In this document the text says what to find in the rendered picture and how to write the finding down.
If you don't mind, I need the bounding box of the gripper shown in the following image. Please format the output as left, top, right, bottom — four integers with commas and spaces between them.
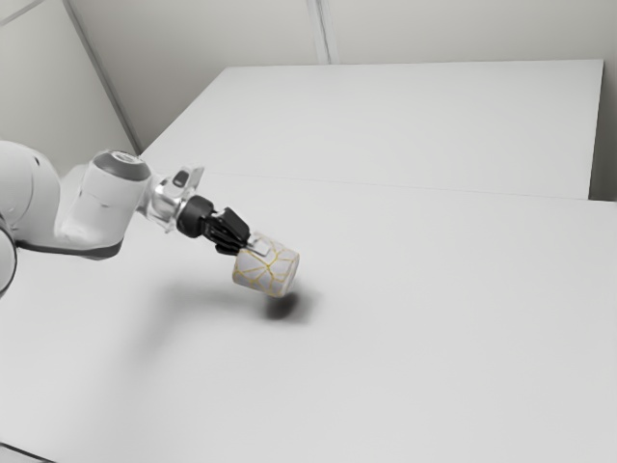
175, 195, 273, 258

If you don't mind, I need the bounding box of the white mug with gold cracks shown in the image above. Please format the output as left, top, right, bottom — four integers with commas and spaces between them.
231, 231, 302, 299

